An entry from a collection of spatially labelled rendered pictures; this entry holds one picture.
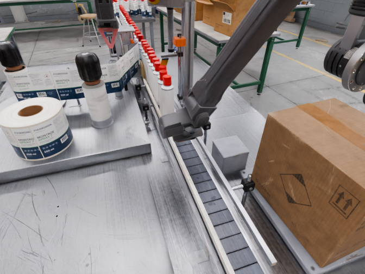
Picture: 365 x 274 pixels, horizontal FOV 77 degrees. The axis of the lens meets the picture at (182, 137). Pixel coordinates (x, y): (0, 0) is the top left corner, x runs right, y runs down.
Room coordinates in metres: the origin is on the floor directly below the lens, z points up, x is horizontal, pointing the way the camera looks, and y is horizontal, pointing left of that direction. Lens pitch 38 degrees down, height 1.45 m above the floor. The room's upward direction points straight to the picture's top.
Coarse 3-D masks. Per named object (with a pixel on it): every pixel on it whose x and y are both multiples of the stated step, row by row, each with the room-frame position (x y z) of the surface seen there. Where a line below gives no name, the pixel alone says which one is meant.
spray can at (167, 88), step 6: (168, 78) 0.83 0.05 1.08; (168, 84) 0.83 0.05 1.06; (162, 90) 0.83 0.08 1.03; (168, 90) 0.82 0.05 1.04; (162, 96) 0.83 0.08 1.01; (168, 96) 0.82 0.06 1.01; (162, 102) 0.83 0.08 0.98; (168, 102) 0.82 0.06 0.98; (162, 108) 0.84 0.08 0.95; (168, 108) 0.82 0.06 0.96
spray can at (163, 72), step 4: (160, 72) 0.89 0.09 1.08; (164, 72) 0.88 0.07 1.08; (160, 76) 0.89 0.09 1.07; (160, 80) 0.89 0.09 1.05; (160, 84) 0.87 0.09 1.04; (160, 88) 0.88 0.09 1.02; (160, 92) 0.88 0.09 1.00; (160, 96) 0.88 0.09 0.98; (160, 100) 0.88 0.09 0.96; (160, 104) 0.88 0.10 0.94; (160, 108) 0.88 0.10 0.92
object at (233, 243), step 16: (176, 144) 0.68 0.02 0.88; (192, 160) 0.59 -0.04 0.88; (192, 176) 0.52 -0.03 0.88; (208, 176) 0.52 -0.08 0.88; (208, 192) 0.45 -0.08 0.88; (208, 208) 0.39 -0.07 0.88; (224, 208) 0.39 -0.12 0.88; (224, 224) 0.34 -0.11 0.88; (224, 240) 0.30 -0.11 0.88; (240, 240) 0.30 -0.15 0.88; (240, 256) 0.26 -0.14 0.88; (224, 272) 0.23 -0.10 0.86; (240, 272) 0.22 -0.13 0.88; (256, 272) 0.22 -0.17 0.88
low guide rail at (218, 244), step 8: (144, 80) 1.18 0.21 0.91; (152, 96) 1.00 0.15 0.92; (160, 112) 0.86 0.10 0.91; (176, 152) 0.59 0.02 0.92; (184, 168) 0.52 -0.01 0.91; (192, 184) 0.45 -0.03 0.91; (192, 192) 0.43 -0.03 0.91; (200, 200) 0.40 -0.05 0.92; (200, 208) 0.37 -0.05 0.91; (208, 216) 0.35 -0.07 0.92; (208, 224) 0.32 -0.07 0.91; (216, 240) 0.28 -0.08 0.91; (216, 248) 0.27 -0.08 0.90; (224, 256) 0.24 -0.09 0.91; (224, 264) 0.23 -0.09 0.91; (232, 272) 0.21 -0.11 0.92
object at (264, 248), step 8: (176, 104) 0.86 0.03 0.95; (200, 144) 0.58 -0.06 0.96; (208, 152) 0.54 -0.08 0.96; (216, 168) 0.47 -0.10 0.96; (224, 184) 0.41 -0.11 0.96; (232, 192) 0.38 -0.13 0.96; (232, 200) 0.37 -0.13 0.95; (240, 208) 0.34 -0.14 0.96; (248, 216) 0.31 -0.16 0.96; (248, 224) 0.30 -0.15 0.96; (256, 232) 0.27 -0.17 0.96; (256, 240) 0.26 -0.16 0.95; (264, 248) 0.24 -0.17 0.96; (272, 256) 0.22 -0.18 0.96; (272, 264) 0.21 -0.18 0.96
